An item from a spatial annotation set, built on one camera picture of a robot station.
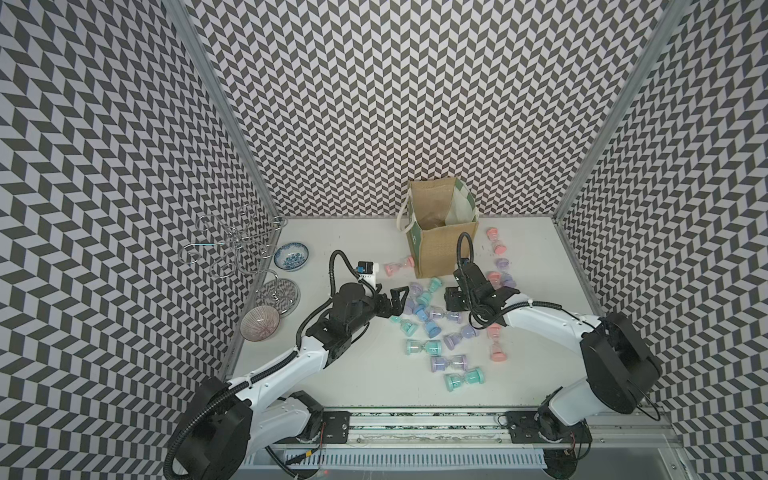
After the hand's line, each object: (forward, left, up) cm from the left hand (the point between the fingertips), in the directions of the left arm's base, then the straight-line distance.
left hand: (396, 290), depth 81 cm
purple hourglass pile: (+8, -6, -13) cm, 17 cm away
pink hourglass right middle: (+11, -32, -13) cm, 36 cm away
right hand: (+2, -18, -10) cm, 21 cm away
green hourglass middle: (-11, -10, -13) cm, 20 cm away
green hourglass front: (-20, -15, -12) cm, 28 cm away
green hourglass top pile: (+11, -13, -15) cm, 22 cm away
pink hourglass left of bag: (+15, +2, -12) cm, 19 cm away
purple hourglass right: (+13, -37, -14) cm, 42 cm away
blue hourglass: (-6, -11, -13) cm, 18 cm away
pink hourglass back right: (+26, -38, -14) cm, 47 cm away
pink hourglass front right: (-7, -29, -13) cm, 32 cm away
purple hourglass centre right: (-9, -16, -13) cm, 22 cm away
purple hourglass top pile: (-1, -12, -13) cm, 18 cm away
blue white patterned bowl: (+22, +37, -13) cm, 45 cm away
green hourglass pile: (-6, -3, -12) cm, 14 cm away
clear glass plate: (+6, +37, -12) cm, 39 cm away
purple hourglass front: (-16, -12, -13) cm, 24 cm away
